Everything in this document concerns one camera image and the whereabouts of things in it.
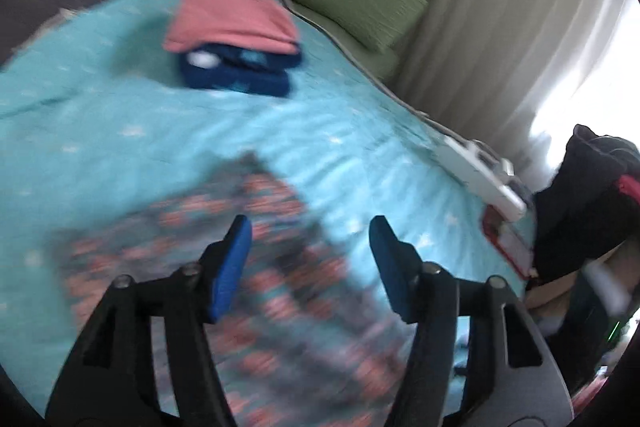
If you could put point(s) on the teal floral garment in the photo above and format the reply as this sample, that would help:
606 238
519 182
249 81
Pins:
300 297

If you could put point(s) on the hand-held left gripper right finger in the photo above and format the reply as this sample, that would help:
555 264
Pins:
395 272

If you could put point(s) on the folded navy patterned garment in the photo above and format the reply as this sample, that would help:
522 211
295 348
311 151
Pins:
235 79

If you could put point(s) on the red and white box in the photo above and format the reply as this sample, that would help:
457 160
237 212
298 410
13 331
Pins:
505 242

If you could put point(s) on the large green cushion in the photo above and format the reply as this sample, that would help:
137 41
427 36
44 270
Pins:
360 2

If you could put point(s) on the folded pink garment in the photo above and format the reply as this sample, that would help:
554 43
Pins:
230 19

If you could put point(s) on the pale green seat pad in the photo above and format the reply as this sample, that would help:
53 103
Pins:
372 59

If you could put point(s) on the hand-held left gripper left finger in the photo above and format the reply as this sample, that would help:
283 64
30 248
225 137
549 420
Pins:
231 267

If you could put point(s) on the teal star-print quilt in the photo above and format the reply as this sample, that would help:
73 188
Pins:
350 132

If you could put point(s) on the grey curtain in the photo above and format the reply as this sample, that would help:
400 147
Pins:
500 32

